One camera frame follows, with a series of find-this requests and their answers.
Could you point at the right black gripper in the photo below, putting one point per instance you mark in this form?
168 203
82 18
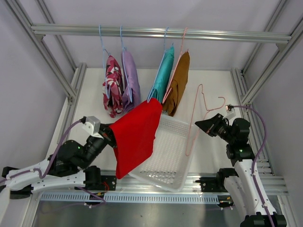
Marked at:
209 125

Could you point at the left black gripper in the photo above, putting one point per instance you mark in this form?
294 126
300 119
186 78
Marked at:
107 133

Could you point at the red trousers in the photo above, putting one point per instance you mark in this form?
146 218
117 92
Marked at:
135 134

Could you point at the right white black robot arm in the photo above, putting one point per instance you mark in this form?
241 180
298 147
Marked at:
242 180

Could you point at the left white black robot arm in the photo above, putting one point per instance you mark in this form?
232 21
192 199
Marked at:
69 166

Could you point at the pink floral trousers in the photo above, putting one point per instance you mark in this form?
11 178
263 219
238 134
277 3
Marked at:
113 88

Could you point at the white plastic basket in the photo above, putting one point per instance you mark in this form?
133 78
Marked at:
173 148

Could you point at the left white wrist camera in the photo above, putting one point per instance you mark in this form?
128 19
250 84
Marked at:
92 126

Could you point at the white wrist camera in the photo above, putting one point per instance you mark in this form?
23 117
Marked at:
230 112
92 126

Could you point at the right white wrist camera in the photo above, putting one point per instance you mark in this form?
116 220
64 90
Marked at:
230 112

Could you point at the blue wire hanger floral trousers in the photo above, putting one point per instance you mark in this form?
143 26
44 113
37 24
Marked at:
104 53

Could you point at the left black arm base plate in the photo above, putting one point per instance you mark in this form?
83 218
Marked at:
108 183

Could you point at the aluminium frame left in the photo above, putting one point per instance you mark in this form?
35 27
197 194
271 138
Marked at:
72 90

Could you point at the aluminium frame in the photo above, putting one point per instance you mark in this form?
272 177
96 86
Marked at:
272 83
72 90

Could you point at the pink wire hanger brown trousers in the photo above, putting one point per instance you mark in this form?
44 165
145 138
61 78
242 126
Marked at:
171 78

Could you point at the aluminium frame right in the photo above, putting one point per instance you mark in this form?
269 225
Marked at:
272 83

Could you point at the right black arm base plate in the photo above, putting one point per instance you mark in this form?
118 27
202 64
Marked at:
210 184

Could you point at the blue wire hanger lilac trousers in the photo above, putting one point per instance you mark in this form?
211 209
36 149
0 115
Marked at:
124 64

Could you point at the white slotted cable duct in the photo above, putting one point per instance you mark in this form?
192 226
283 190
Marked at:
132 198

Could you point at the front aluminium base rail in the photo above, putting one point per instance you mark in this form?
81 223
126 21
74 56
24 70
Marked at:
273 185

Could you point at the aluminium hanging rail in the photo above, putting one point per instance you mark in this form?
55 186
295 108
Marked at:
172 33

